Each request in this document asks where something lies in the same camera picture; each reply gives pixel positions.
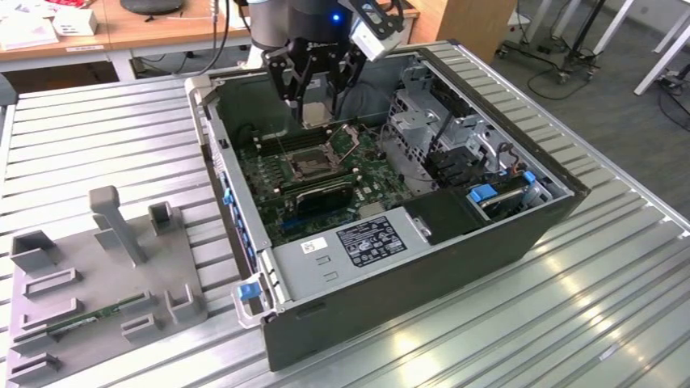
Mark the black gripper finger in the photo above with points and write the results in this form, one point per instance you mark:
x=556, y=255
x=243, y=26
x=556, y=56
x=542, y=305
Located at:
x=286, y=77
x=348, y=72

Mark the silver CPU chip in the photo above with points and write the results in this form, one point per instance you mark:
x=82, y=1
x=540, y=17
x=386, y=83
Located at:
x=316, y=113

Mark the black RAM slot row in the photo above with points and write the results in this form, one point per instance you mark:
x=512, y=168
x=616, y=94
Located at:
x=302, y=188
x=286, y=140

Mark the CPU socket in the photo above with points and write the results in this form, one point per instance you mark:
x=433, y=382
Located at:
x=313, y=165

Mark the silver drive cage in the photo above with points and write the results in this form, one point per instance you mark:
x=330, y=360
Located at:
x=410, y=121

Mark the metal locking lever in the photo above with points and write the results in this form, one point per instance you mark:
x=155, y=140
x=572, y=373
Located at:
x=353, y=153
x=281, y=146

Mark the green motherboard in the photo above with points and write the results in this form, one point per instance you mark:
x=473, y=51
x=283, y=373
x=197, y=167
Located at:
x=372, y=161

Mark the wooden desk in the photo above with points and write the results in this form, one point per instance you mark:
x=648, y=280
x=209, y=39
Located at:
x=162, y=32

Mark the wooden cabinet panel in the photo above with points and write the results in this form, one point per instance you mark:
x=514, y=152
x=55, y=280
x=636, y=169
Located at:
x=469, y=24

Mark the black disk bay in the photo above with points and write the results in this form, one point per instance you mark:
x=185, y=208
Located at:
x=453, y=165

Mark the black round object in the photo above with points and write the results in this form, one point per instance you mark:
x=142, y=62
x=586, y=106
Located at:
x=151, y=6

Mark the blue disk carrier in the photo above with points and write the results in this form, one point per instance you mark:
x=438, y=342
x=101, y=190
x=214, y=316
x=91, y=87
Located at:
x=482, y=194

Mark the small blue clip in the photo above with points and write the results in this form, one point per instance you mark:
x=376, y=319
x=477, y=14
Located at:
x=529, y=176

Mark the black wheeled equipment stand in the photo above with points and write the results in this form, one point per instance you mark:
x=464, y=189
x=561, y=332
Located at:
x=580, y=56

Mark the gray power supply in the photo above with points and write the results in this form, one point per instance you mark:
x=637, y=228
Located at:
x=308, y=275

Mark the white paper stack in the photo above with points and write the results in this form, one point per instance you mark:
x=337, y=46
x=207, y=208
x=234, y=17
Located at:
x=27, y=32

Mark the blue case latch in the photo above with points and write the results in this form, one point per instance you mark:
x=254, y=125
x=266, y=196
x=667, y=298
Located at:
x=246, y=292

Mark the gray parts rack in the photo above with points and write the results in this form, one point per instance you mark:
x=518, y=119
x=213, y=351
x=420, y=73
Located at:
x=109, y=283

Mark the open black PC case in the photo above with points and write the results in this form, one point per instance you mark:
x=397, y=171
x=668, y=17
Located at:
x=377, y=323

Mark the green RAM stick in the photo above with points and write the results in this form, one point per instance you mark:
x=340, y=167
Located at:
x=81, y=321

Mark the gray wrist camera box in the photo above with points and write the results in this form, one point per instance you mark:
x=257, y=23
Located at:
x=374, y=44

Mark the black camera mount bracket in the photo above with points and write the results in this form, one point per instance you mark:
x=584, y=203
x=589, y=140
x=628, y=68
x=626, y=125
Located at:
x=385, y=16

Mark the white table frame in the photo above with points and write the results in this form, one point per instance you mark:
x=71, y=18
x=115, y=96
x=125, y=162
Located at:
x=643, y=85

